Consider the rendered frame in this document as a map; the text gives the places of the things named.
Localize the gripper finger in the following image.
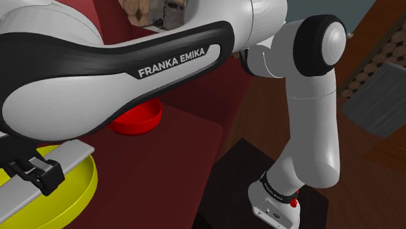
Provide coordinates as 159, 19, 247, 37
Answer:
7, 158, 66, 196

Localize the yellow bowl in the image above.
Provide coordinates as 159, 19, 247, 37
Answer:
0, 144, 99, 229

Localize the red bowl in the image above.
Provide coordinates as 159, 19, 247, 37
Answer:
108, 97, 163, 137

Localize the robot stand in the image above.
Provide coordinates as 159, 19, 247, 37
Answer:
191, 137, 329, 229

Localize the brown patterned block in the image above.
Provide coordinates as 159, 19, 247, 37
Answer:
118, 0, 188, 31

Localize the grey ribbed mat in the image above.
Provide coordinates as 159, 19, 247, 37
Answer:
341, 61, 406, 139

